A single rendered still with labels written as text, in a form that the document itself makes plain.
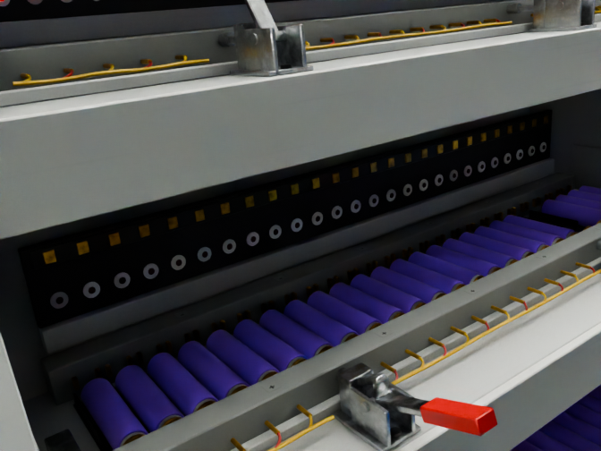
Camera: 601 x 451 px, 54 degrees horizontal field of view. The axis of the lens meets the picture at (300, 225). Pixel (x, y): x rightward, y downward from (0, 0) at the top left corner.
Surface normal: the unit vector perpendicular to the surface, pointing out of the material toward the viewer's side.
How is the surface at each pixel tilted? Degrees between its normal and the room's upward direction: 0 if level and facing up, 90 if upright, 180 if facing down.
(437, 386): 21
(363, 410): 90
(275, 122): 111
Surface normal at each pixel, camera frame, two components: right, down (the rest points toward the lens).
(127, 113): 0.58, 0.22
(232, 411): -0.08, -0.94
